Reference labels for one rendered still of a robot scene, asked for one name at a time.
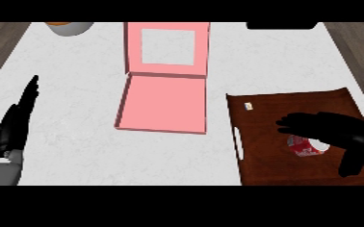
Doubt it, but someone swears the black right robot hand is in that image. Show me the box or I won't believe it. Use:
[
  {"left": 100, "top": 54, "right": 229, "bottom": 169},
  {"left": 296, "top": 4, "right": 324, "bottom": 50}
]
[{"left": 274, "top": 111, "right": 364, "bottom": 178}]

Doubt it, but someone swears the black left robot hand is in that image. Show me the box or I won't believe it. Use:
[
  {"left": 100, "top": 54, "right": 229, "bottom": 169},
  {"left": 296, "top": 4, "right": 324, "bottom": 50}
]
[{"left": 0, "top": 74, "right": 41, "bottom": 154}]

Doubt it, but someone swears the black appliance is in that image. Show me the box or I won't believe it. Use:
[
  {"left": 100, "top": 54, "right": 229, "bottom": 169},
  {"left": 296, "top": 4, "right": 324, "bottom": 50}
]
[{"left": 245, "top": 22, "right": 318, "bottom": 31}]

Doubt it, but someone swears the grey bowl with orange content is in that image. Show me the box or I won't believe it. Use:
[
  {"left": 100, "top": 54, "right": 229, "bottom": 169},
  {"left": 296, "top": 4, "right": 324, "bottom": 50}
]
[{"left": 44, "top": 22, "right": 95, "bottom": 38}]

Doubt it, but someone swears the pink cardboard box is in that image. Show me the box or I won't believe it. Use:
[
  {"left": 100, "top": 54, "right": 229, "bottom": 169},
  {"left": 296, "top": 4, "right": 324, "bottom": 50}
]
[{"left": 114, "top": 22, "right": 211, "bottom": 136}]

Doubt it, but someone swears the red and white can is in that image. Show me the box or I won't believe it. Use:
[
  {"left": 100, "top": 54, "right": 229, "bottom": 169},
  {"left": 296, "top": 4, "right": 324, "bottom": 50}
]
[{"left": 285, "top": 134, "right": 331, "bottom": 158}]

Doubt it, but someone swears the brown wooden tray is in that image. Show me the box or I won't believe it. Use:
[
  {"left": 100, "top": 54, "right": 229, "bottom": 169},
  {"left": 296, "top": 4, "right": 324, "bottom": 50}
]
[{"left": 225, "top": 87, "right": 364, "bottom": 187}]

